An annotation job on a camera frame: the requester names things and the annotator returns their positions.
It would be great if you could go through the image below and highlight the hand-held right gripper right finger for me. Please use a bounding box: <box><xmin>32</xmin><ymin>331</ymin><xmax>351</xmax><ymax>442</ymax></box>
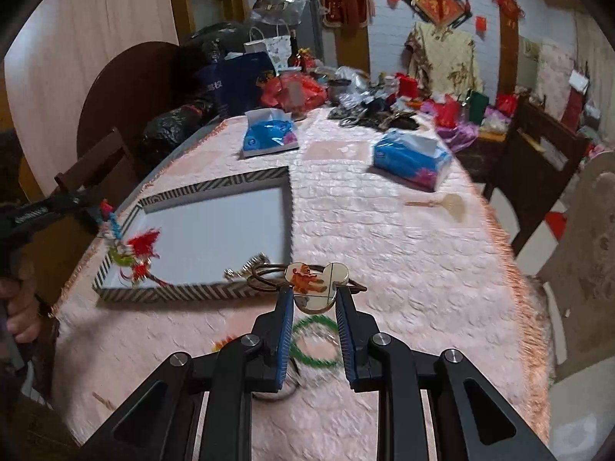
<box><xmin>335</xmin><ymin>287</ymin><xmax>558</xmax><ymax>461</ymax></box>

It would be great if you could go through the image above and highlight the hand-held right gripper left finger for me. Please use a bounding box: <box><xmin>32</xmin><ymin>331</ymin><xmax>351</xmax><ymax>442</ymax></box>
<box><xmin>79</xmin><ymin>287</ymin><xmax>296</xmax><ymax>461</ymax></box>

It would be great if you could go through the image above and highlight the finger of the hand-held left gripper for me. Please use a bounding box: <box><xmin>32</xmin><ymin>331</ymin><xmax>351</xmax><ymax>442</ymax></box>
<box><xmin>50</xmin><ymin>187</ymin><xmax>105</xmax><ymax>234</ymax></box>

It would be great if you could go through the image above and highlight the mouse-shaped charm hair tie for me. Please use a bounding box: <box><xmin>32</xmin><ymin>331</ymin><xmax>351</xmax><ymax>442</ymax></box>
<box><xmin>246</xmin><ymin>260</ymin><xmax>369</xmax><ymax>316</ymax></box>

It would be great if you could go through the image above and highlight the red tassel ornament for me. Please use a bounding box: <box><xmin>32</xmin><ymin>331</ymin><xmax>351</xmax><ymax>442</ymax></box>
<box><xmin>98</xmin><ymin>199</ymin><xmax>170</xmax><ymax>294</ymax></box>

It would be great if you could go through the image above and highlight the striped-rim white tray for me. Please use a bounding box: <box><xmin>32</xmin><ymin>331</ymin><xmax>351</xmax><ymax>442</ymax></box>
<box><xmin>92</xmin><ymin>166</ymin><xmax>295</xmax><ymax>302</ymax></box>

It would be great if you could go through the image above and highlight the person's left hand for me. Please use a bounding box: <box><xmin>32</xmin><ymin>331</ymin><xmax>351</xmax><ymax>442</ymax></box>
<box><xmin>0</xmin><ymin>276</ymin><xmax>43</xmax><ymax>345</ymax></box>

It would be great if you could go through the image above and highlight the dark wooden chair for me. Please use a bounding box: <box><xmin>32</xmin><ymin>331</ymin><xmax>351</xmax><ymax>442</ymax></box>
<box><xmin>52</xmin><ymin>127</ymin><xmax>147</xmax><ymax>270</ymax></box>
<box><xmin>482</xmin><ymin>97</ymin><xmax>593</xmax><ymax>256</ymax></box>

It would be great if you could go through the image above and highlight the pink fringed tablecloth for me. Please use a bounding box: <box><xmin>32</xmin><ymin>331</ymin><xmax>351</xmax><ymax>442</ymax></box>
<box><xmin>50</xmin><ymin>104</ymin><xmax>554</xmax><ymax>461</ymax></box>

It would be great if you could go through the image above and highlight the black garbage bag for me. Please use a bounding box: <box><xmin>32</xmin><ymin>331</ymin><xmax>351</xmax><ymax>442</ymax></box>
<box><xmin>138</xmin><ymin>97</ymin><xmax>218</xmax><ymax>166</ymax></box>

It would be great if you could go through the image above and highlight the round brown table top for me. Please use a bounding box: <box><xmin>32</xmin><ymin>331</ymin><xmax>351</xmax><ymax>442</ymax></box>
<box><xmin>78</xmin><ymin>41</ymin><xmax>194</xmax><ymax>166</ymax></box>

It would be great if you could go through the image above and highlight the small beige hand fan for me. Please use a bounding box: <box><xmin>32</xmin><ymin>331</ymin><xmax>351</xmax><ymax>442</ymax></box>
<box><xmin>404</xmin><ymin>193</ymin><xmax>468</xmax><ymax>223</ymax></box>

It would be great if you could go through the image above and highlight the blue tissue pack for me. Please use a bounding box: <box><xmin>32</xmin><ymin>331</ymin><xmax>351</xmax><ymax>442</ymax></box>
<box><xmin>241</xmin><ymin>108</ymin><xmax>300</xmax><ymax>158</ymax></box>
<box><xmin>372</xmin><ymin>129</ymin><xmax>453</xmax><ymax>192</ymax></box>

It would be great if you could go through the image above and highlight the dark blue shopping bag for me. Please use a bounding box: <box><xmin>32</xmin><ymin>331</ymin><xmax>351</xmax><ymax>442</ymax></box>
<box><xmin>193</xmin><ymin>51</ymin><xmax>278</xmax><ymax>119</ymax></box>

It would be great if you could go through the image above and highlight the pile of dark clutter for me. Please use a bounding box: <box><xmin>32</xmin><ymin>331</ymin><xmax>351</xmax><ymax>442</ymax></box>
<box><xmin>328</xmin><ymin>65</ymin><xmax>420</xmax><ymax>131</ymax></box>

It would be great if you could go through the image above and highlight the red plastic bag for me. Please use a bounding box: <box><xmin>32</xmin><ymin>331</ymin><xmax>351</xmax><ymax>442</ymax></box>
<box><xmin>261</xmin><ymin>72</ymin><xmax>328</xmax><ymax>112</ymax></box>

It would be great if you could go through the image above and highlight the white paper gift bag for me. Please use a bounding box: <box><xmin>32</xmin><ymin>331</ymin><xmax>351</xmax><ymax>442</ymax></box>
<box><xmin>243</xmin><ymin>25</ymin><xmax>294</xmax><ymax>72</ymax></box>

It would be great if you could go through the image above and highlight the beige upholstered chair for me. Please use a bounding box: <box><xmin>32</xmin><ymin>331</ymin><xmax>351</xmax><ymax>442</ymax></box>
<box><xmin>531</xmin><ymin>153</ymin><xmax>615</xmax><ymax>387</ymax></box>

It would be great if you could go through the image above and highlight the green box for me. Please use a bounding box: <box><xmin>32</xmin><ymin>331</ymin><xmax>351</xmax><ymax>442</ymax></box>
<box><xmin>468</xmin><ymin>90</ymin><xmax>490</xmax><ymax>126</ymax></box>

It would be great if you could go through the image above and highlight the metal pot with hat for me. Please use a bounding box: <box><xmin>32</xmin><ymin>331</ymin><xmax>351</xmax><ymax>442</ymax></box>
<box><xmin>251</xmin><ymin>0</ymin><xmax>308</xmax><ymax>26</ymax></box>

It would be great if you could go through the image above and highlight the floral beige shirt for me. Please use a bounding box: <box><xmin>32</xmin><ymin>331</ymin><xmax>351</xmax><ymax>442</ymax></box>
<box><xmin>404</xmin><ymin>21</ymin><xmax>484</xmax><ymax>103</ymax></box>

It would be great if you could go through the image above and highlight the green bead bracelet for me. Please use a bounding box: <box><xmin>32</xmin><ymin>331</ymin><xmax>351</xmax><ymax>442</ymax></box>
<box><xmin>288</xmin><ymin>316</ymin><xmax>347</xmax><ymax>371</ymax></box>

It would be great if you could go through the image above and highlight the black hair tie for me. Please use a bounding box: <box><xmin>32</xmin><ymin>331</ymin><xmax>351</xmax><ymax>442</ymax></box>
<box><xmin>252</xmin><ymin>375</ymin><xmax>299</xmax><ymax>401</ymax></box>

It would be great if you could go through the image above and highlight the red knot wall ornament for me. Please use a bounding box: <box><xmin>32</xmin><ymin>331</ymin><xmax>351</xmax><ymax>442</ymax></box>
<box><xmin>490</xmin><ymin>0</ymin><xmax>525</xmax><ymax>30</ymax></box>

